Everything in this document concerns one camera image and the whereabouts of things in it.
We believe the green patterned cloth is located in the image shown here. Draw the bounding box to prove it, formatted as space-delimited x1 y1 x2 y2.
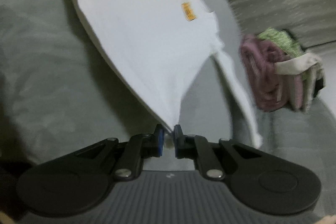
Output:
257 28 308 80

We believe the cream fabric strap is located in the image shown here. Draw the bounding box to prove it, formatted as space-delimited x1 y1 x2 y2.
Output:
274 52 323 76

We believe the white printed t-shirt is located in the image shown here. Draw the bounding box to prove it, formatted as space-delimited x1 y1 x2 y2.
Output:
75 0 262 148

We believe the grey bed sheet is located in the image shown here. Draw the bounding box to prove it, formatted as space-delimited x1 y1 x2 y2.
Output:
0 0 336 172

